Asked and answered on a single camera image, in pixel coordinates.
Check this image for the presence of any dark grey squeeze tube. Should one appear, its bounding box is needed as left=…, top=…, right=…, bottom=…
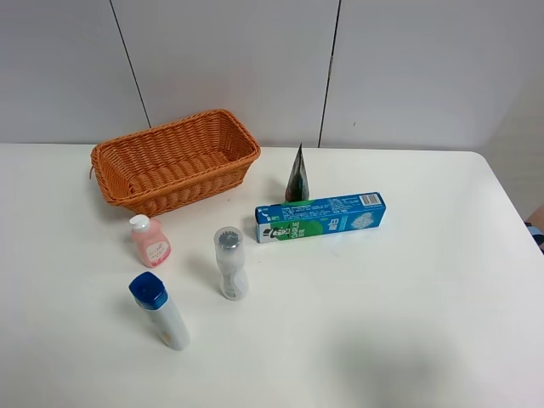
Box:
left=285, top=144, right=309, bottom=202

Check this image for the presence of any blue green toothpaste box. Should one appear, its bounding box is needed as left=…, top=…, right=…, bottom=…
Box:
left=255, top=192, right=387, bottom=244

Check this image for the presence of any orange wicker basket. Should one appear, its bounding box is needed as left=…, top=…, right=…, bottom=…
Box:
left=90, top=109, right=261, bottom=217

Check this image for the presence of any blue patterned object at edge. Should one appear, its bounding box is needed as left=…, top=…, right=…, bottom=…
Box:
left=524, top=222, right=544, bottom=253

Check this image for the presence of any clear bottle silver cap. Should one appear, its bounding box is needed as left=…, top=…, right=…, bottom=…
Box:
left=214, top=226, right=248, bottom=301

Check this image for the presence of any pink bottle white cap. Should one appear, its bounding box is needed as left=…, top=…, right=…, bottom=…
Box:
left=129, top=214, right=172, bottom=268

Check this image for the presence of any white bottle blue cap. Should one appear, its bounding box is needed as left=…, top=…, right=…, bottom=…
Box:
left=128, top=271, right=190, bottom=351

